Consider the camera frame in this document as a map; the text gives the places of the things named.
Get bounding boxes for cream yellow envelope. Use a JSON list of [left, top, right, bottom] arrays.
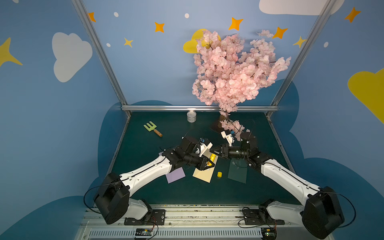
[[193, 152, 218, 183]]

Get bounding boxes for dark green envelope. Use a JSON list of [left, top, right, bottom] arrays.
[[228, 159, 248, 184]]

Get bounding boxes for purple envelope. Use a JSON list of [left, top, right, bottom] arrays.
[[166, 167, 186, 184]]

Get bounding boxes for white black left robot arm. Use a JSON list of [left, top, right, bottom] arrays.
[[94, 137, 215, 225]]

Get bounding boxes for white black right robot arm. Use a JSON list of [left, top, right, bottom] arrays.
[[213, 131, 345, 240]]

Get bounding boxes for silver tin can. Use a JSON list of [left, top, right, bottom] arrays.
[[187, 111, 197, 123]]

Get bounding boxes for pink cherry blossom tree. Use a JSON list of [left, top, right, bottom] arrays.
[[193, 30, 291, 140]]

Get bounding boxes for left green circuit board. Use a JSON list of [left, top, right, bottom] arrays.
[[135, 228, 155, 238]]

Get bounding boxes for green circuit board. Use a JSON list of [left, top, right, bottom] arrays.
[[135, 228, 155, 238], [261, 228, 277, 240]]

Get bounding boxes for right green circuit board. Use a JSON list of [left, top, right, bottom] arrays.
[[261, 228, 277, 240]]

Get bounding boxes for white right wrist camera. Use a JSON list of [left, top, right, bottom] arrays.
[[221, 130, 235, 147]]

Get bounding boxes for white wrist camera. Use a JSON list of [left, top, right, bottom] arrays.
[[221, 130, 235, 147], [198, 138, 213, 157]]

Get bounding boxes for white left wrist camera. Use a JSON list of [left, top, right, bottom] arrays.
[[198, 138, 213, 157]]

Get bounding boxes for horizontal aluminium frame rail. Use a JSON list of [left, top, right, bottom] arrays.
[[122, 105, 279, 112]]

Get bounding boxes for yellow-green garden fork wooden handle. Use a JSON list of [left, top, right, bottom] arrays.
[[144, 121, 163, 138]]

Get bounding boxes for aluminium front mounting rail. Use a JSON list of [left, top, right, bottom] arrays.
[[75, 205, 314, 240]]

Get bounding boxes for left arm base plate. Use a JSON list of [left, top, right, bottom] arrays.
[[124, 209, 166, 226]]

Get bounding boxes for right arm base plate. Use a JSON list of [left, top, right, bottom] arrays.
[[242, 208, 285, 226]]

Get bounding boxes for right aluminium frame post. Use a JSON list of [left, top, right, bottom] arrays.
[[271, 0, 337, 107]]

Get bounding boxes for aluminium frame post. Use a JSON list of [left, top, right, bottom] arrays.
[[271, 0, 337, 107], [72, 0, 128, 106]]

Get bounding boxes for left aluminium frame post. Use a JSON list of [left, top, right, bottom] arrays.
[[72, 0, 128, 106]]

